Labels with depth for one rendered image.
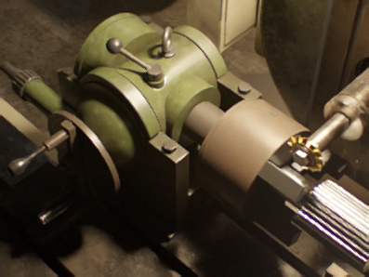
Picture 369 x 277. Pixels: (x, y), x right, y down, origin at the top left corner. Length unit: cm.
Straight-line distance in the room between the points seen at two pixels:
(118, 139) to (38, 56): 203
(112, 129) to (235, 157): 23
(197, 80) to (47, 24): 216
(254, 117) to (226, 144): 7
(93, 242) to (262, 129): 43
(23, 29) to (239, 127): 232
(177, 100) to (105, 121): 13
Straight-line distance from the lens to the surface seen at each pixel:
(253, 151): 114
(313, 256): 138
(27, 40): 333
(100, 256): 137
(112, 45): 124
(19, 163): 117
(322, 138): 113
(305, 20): 131
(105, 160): 120
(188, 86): 126
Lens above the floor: 217
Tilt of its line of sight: 50 degrees down
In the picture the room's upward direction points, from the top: straight up
